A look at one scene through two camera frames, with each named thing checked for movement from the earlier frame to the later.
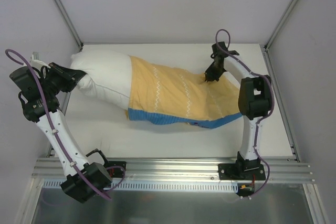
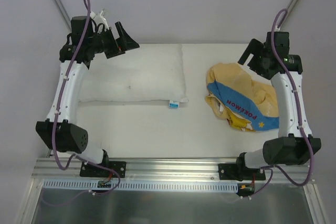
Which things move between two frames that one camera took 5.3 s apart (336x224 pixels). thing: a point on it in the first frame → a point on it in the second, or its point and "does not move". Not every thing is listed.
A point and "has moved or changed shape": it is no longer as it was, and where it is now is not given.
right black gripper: (217, 64) → (255, 59)
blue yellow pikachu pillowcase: (159, 95) has moved or changed shape
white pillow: (108, 76) has moved or changed shape
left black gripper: (64, 74) → (113, 44)
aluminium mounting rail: (280, 170) does not move
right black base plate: (241, 171) does not move
